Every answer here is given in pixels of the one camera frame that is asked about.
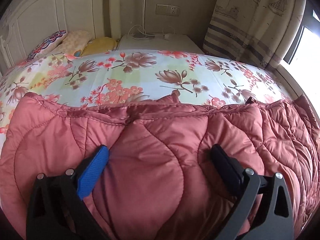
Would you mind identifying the pink quilted coat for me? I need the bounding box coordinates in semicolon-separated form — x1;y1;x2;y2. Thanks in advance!
1;93;319;239

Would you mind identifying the floral bed sheet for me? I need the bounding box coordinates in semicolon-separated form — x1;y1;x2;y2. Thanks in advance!
1;50;292;141

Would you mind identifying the cream checked pillow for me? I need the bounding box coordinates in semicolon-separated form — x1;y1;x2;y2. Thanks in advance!
55;30;92;57

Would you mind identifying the colourful patterned pillow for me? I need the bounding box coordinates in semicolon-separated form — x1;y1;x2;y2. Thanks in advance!
26;30;67;62

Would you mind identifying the yellow pillow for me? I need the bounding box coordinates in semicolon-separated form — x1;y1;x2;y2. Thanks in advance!
81;37;117;56

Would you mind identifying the dark framed window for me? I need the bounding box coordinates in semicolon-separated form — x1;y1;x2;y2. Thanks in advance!
284;1;319;66

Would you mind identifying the white bedside table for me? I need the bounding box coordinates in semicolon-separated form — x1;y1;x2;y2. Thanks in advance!
117;34;204;54

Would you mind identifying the beige printed curtain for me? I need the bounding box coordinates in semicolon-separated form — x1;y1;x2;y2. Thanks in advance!
203;0;306;69

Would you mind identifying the white wooden headboard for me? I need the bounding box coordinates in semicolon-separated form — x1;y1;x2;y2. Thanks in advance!
1;0;121;69

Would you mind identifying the silver lamp pole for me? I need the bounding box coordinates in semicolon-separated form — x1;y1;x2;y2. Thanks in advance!
132;0;155;40

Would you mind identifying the white charger cable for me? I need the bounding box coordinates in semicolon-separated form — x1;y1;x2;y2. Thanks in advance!
127;24;176;41

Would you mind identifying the wall socket plate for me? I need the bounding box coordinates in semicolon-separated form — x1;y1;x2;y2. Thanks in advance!
156;4;180;16

